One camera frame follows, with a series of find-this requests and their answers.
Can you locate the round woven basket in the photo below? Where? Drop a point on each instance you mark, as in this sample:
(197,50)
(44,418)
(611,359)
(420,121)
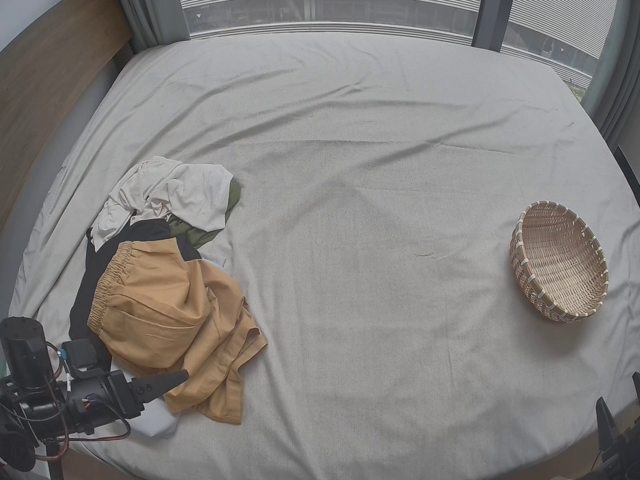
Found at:
(560,263)

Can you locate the black garment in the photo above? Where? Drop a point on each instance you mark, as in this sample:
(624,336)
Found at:
(92,278)

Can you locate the bed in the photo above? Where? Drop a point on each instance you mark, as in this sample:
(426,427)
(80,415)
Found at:
(360,193)

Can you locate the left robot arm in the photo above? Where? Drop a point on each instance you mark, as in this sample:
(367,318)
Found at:
(22,363)

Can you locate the blue-green curtain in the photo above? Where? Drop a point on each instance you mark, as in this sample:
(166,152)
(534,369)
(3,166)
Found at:
(145,3)
(617,68)

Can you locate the white garment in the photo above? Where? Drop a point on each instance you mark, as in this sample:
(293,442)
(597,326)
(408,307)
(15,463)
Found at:
(190,193)

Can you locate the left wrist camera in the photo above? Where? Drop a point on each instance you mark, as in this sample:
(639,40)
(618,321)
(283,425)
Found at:
(82,355)

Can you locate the tan shorts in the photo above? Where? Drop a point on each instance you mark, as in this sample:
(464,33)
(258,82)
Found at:
(165,313)

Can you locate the pale grey garment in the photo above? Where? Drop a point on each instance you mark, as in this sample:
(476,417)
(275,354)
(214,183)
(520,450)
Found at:
(160,418)

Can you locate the olive green garment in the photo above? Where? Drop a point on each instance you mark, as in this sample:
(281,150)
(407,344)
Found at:
(200,235)

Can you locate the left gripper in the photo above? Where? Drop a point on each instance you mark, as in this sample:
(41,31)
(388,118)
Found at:
(102,398)

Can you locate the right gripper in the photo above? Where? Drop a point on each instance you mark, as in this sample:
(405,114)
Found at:
(627,460)

